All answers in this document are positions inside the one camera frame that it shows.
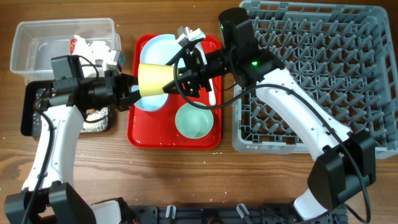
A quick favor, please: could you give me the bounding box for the white plastic spoon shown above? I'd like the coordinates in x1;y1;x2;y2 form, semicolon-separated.
195;42;216;106

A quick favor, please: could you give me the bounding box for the red snack wrapper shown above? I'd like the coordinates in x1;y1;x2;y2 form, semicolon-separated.
70;39;78;54

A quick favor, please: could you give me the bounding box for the clear plastic waste bin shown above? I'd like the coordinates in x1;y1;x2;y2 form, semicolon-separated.
10;18;121;84

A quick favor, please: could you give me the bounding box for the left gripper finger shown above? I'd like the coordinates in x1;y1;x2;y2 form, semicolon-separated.
116;91;141;111
120;73;138;86

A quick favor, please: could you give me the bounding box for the large light blue plate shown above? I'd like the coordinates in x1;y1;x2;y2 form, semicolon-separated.
140;34;182;65

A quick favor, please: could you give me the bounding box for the white napkin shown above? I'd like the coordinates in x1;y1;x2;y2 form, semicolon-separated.
71;35;111;77

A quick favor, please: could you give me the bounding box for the red serving tray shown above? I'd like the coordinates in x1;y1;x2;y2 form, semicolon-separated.
127;34;223;150

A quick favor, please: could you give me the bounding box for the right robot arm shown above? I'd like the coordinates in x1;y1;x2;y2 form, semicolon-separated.
162;7;376;223

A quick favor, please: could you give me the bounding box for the light green bowl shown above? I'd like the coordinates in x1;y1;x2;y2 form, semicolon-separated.
175;103;214;139

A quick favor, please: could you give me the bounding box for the yellow plastic cup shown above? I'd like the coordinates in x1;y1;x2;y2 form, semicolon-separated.
137;63;175;97

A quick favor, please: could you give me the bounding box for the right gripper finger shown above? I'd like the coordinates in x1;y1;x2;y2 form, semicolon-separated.
162;70;199;97
166;43;199;66

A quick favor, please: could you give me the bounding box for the black waste tray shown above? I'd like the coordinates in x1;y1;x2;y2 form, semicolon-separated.
21;80;109;137

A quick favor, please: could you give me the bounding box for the light blue bowl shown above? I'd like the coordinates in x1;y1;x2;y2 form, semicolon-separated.
134;93;169;112

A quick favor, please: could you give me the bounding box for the grey dishwasher rack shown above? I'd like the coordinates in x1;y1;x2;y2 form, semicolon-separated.
240;1;397;159

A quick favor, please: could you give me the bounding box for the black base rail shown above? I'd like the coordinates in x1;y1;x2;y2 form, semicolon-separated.
130;203;348;224

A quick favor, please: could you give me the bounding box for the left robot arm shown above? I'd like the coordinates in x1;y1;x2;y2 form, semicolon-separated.
4;50;141;223

